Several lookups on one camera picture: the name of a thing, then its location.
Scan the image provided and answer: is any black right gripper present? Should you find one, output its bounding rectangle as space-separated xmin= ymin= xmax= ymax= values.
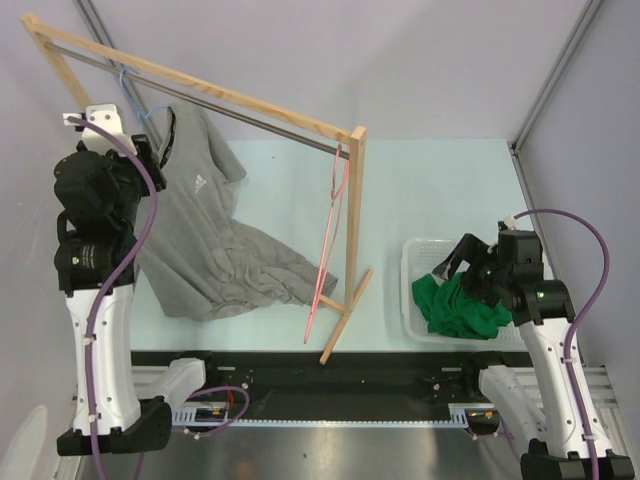
xmin=432 ymin=233 xmax=511 ymax=308

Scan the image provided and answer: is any blue wire hanger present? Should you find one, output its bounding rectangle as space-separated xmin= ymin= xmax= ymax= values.
xmin=118 ymin=65 xmax=169 ymax=136

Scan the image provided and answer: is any green t shirt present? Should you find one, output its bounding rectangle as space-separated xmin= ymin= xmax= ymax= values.
xmin=411 ymin=273 xmax=512 ymax=340

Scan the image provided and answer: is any grey adidas t shirt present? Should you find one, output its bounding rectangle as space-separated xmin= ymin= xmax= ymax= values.
xmin=136 ymin=101 xmax=318 ymax=321

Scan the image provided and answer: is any pink wire hanger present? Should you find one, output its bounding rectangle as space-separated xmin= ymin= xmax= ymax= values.
xmin=303 ymin=144 xmax=350 ymax=344

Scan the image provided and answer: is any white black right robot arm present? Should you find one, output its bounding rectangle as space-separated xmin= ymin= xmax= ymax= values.
xmin=433 ymin=227 xmax=635 ymax=479

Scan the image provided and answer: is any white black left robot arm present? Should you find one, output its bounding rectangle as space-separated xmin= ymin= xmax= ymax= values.
xmin=54 ymin=134 xmax=221 ymax=456

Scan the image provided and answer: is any white perforated plastic basket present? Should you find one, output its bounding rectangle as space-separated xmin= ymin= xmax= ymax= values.
xmin=400 ymin=238 xmax=525 ymax=351

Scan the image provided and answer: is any steel hanging rod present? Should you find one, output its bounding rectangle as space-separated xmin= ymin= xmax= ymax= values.
xmin=45 ymin=41 xmax=336 ymax=154

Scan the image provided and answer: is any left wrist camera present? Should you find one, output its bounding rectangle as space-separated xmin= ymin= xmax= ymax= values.
xmin=62 ymin=103 xmax=135 ymax=155

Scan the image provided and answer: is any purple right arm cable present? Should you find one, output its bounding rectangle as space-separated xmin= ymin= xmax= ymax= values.
xmin=499 ymin=208 xmax=612 ymax=480

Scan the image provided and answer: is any wooden clothes rack frame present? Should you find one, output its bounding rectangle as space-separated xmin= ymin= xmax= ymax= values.
xmin=20 ymin=13 xmax=373 ymax=365

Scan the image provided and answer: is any white slotted cable duct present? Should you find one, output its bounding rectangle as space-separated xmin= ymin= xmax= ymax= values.
xmin=169 ymin=403 xmax=506 ymax=429

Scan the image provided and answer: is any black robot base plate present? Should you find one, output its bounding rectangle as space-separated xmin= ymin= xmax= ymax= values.
xmin=129 ymin=349 xmax=551 ymax=436

